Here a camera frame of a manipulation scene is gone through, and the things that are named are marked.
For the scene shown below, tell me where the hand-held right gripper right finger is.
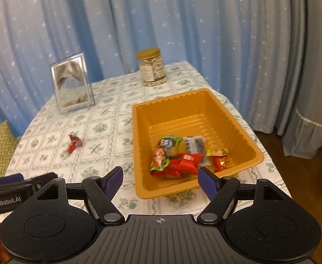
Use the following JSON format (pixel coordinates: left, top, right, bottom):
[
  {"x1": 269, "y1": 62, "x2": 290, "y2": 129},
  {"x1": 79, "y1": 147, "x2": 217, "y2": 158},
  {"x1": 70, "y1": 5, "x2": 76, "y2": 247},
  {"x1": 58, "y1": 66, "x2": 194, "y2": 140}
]
[{"x1": 197, "y1": 167, "x2": 292, "y2": 225}]

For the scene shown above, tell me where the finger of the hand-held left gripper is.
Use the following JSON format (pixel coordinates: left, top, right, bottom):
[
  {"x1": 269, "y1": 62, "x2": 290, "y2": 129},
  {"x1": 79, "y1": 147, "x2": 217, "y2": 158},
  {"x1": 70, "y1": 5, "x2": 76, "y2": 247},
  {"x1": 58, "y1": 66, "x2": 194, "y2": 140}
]
[{"x1": 0, "y1": 172, "x2": 57, "y2": 192}]

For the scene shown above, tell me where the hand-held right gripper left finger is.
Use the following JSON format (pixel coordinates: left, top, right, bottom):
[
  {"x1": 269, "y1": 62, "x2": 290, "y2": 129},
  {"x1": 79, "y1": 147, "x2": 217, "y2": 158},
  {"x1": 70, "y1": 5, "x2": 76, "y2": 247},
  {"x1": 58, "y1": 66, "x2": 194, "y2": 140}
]
[{"x1": 37, "y1": 166, "x2": 124, "y2": 225}]

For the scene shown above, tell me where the small red gold-print packet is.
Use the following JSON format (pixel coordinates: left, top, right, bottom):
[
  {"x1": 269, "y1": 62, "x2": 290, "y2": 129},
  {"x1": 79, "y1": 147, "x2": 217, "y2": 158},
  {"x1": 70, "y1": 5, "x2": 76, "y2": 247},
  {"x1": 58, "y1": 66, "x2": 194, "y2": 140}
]
[{"x1": 211, "y1": 155, "x2": 229, "y2": 172}]

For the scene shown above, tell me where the red snack packet white print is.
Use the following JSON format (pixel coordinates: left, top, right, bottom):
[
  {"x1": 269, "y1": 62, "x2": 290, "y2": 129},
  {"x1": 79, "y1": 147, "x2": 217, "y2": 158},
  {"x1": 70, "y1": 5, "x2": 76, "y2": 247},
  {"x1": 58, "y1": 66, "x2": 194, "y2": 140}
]
[{"x1": 174, "y1": 152, "x2": 204, "y2": 174}]

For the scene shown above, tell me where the grey black snack packet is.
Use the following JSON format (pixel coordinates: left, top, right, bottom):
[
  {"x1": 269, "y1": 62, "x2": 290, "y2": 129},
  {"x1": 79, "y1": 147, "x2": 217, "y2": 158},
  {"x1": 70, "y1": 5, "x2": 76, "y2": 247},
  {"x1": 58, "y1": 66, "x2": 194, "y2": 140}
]
[{"x1": 183, "y1": 136, "x2": 207, "y2": 166}]

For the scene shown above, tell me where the red snack packet gold strip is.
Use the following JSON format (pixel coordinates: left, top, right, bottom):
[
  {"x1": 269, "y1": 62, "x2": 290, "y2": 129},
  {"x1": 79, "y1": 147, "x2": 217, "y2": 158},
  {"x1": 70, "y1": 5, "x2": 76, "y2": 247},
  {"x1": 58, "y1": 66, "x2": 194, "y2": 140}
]
[{"x1": 151, "y1": 164, "x2": 182, "y2": 180}]

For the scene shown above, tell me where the long green-edged snack packet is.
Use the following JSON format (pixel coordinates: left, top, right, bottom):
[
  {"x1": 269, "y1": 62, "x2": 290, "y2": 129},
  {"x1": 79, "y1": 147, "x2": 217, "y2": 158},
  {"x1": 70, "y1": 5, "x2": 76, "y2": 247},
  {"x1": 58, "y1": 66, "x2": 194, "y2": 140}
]
[{"x1": 149, "y1": 134, "x2": 183, "y2": 174}]

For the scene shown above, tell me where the orange plastic tray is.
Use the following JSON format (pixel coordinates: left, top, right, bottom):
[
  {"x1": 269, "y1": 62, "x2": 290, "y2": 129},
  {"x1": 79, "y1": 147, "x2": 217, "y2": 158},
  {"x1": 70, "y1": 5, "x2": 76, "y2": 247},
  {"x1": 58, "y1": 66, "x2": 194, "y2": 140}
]
[{"x1": 132, "y1": 88, "x2": 265, "y2": 200}]

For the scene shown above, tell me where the red twisted candy wrapper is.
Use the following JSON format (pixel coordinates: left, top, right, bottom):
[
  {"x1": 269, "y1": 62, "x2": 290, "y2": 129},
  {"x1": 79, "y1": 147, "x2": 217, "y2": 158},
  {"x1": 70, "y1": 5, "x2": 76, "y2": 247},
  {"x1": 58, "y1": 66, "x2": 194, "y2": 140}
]
[{"x1": 67, "y1": 134, "x2": 83, "y2": 154}]

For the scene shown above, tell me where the clear jar of nuts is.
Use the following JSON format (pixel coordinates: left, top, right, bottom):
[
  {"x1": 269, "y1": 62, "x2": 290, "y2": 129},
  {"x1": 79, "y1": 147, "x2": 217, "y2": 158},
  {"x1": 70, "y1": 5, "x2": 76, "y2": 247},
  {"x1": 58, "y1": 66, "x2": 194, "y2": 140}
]
[{"x1": 136, "y1": 48, "x2": 167, "y2": 88}]

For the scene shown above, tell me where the grey lace-trimmed cover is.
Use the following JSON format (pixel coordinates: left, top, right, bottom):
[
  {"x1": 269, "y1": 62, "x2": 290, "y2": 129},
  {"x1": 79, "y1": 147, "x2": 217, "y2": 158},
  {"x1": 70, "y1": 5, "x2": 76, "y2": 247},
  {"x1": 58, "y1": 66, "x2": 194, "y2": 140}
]
[{"x1": 276, "y1": 0, "x2": 322, "y2": 160}]

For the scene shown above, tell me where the blue star-print curtain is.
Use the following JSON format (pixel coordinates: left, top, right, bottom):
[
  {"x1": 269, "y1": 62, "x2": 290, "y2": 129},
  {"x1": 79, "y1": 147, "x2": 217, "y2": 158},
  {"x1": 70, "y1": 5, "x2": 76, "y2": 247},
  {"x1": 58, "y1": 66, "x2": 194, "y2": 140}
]
[{"x1": 0, "y1": 0, "x2": 306, "y2": 136}]

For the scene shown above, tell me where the silver picture frame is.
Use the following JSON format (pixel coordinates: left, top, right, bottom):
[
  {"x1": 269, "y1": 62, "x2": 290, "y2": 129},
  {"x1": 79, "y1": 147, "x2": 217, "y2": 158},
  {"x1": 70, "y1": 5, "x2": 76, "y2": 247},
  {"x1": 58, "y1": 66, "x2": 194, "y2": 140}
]
[{"x1": 49, "y1": 52, "x2": 96, "y2": 114}]

